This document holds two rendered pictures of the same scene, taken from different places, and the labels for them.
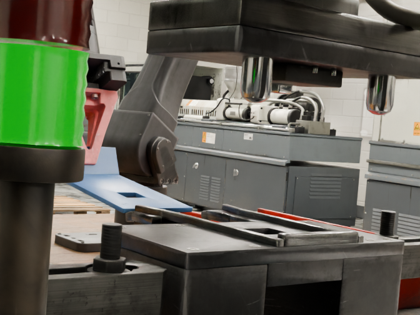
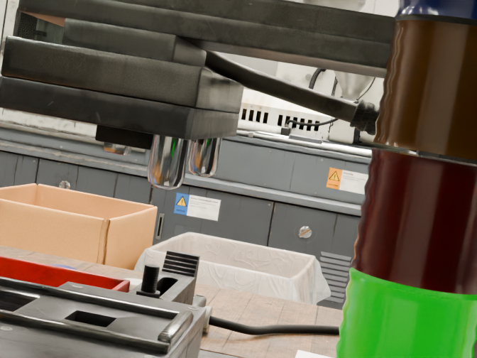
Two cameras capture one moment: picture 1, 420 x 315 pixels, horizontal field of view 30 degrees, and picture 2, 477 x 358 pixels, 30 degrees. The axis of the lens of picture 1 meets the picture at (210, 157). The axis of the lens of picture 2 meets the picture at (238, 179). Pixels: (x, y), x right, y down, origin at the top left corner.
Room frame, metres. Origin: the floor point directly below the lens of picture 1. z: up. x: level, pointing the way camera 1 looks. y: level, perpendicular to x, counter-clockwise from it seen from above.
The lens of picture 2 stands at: (0.15, 0.28, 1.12)
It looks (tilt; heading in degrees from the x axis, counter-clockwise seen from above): 4 degrees down; 314
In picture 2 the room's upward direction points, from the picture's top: 9 degrees clockwise
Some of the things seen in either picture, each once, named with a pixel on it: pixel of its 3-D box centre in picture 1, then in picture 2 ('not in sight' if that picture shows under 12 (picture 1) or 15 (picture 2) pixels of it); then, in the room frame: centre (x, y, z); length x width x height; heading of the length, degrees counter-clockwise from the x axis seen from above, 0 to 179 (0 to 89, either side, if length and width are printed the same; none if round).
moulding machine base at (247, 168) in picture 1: (175, 159); not in sight; (9.91, 0.43, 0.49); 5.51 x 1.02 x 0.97; 35
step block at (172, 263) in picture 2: not in sight; (169, 307); (0.71, -0.23, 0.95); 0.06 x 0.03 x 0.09; 128
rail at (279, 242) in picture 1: (215, 240); (51, 342); (0.55, -0.01, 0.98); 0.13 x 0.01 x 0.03; 38
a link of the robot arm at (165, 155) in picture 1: (140, 160); not in sight; (0.96, 0.08, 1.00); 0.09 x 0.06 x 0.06; 55
